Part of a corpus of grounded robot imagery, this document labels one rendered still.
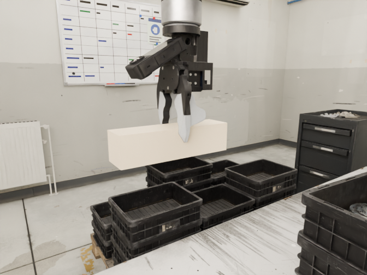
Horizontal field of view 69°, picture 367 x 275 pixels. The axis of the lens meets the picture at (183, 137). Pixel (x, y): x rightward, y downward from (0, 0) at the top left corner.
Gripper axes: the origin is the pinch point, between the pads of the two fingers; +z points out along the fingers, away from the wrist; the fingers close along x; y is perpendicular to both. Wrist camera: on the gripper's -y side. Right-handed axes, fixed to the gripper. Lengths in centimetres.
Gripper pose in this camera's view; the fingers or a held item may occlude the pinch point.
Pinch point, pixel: (172, 133)
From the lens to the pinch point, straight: 53.4
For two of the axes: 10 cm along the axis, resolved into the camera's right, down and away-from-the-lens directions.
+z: -0.1, 9.8, 2.2
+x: -5.5, -1.9, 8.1
